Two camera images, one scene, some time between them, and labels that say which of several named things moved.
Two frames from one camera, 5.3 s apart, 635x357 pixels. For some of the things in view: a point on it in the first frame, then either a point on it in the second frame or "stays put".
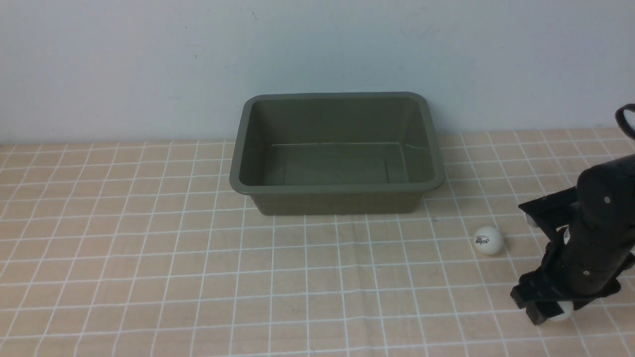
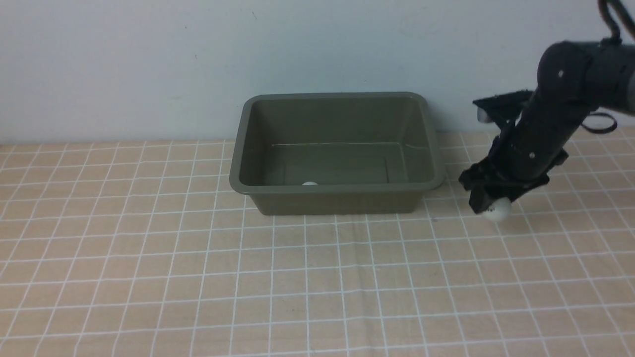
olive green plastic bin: [335, 153] stays put
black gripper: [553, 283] -> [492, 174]
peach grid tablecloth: [143, 249] stays put
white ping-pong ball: [488, 240] -> [500, 210]
